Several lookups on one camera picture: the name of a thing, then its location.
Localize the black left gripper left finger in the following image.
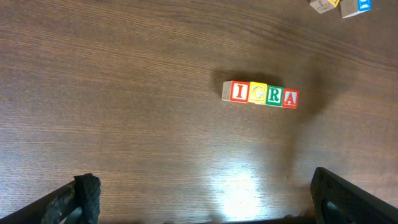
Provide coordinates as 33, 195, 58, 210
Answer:
1, 173, 101, 224

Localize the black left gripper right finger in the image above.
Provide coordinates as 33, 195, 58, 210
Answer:
310, 167, 397, 224

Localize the red A block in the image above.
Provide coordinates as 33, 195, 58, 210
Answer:
282, 88, 300, 109

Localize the green R block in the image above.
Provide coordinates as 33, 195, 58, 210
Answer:
266, 85, 284, 107

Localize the yellow C letter block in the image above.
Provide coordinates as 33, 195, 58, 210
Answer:
248, 82, 268, 105

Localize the red I letter block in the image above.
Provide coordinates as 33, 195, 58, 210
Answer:
221, 80, 250, 103

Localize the blue E block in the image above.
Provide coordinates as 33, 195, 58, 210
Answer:
340, 0, 372, 18

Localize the yellow block cluster lower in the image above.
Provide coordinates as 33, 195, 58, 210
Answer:
309, 0, 340, 14

